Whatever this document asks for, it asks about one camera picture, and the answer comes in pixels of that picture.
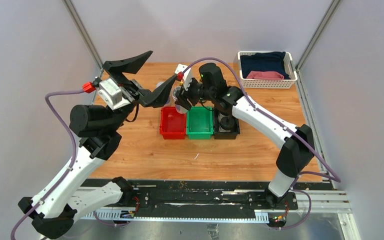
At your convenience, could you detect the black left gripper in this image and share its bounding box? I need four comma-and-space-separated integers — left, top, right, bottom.
102, 50, 176, 132

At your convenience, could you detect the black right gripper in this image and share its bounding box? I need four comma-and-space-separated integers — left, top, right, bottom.
175, 76, 215, 111

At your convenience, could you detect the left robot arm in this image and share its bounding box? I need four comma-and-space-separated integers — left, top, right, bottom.
18, 51, 184, 240

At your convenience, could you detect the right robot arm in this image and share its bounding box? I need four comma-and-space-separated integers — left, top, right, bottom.
174, 62, 314, 209

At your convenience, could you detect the green plastic bin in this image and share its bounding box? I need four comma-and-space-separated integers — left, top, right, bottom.
186, 106, 214, 140

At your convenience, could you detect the red plastic bin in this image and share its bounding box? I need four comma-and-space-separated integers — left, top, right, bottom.
159, 106, 186, 140

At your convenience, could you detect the black plastic bin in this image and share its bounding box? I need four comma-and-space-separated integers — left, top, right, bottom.
212, 108, 240, 140

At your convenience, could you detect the pink cloth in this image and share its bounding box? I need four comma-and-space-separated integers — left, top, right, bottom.
246, 71, 284, 81

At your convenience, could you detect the navy blue cloth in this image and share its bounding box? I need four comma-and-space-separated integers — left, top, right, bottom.
240, 51, 290, 80

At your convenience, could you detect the white plastic basket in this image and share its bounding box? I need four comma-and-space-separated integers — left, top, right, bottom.
235, 51, 297, 89

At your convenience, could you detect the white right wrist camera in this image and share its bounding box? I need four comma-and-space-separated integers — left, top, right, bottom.
174, 64, 193, 91

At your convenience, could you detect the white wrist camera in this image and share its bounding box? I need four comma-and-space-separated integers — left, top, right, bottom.
174, 64, 193, 91
98, 77, 132, 110

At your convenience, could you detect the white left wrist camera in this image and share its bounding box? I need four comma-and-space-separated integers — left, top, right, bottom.
98, 77, 132, 110

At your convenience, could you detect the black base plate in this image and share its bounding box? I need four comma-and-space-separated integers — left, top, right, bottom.
100, 179, 299, 220

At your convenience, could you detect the aluminium frame rail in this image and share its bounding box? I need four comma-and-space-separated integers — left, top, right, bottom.
73, 188, 360, 240

